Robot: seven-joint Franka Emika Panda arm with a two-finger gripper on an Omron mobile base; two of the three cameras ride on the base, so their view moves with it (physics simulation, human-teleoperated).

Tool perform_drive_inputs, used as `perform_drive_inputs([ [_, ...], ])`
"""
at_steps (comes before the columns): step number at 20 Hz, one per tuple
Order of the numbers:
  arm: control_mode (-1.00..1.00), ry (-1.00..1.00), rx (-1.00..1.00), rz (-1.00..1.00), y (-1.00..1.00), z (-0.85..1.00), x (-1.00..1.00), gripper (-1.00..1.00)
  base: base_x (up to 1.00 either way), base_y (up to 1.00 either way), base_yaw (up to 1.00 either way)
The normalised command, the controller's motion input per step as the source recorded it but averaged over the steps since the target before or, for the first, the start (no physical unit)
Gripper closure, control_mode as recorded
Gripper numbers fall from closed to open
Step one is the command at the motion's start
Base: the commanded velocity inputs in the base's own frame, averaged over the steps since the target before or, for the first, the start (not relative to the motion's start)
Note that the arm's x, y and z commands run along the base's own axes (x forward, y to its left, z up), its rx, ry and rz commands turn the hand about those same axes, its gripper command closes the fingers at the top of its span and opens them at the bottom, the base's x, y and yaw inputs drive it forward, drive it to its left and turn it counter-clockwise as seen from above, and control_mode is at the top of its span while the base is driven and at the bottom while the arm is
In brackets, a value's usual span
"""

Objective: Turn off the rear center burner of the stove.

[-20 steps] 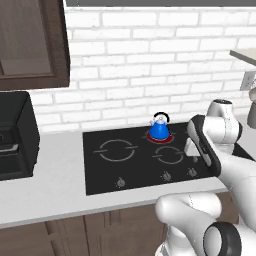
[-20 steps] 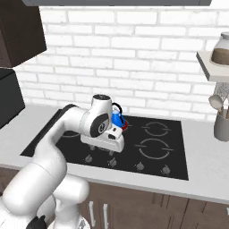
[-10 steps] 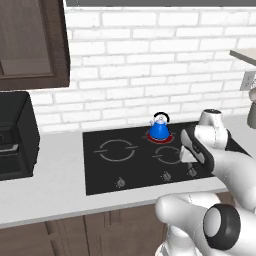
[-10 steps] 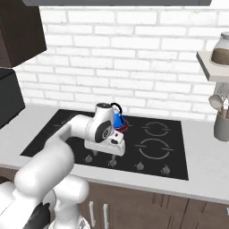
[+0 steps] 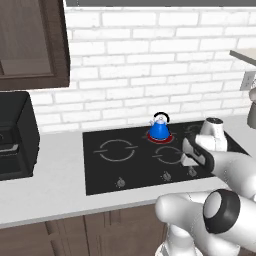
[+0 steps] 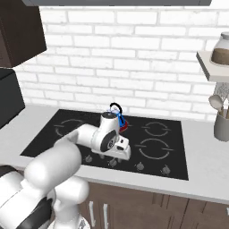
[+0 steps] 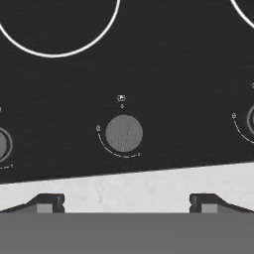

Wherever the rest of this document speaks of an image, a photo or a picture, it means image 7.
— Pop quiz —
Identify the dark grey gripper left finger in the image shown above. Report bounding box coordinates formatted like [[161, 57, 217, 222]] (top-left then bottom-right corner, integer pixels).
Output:
[[0, 193, 65, 214]]

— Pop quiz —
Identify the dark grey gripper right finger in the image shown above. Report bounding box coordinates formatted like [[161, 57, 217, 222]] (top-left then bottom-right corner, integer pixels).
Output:
[[189, 193, 254, 214]]

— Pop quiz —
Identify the grey round stove knob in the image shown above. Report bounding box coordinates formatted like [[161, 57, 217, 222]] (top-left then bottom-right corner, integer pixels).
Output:
[[104, 114, 144, 154], [246, 104, 254, 136], [0, 127, 14, 163]]

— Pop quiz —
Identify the black glass hob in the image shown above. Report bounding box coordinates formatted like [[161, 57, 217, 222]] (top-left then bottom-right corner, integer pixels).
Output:
[[0, 0, 254, 185]]

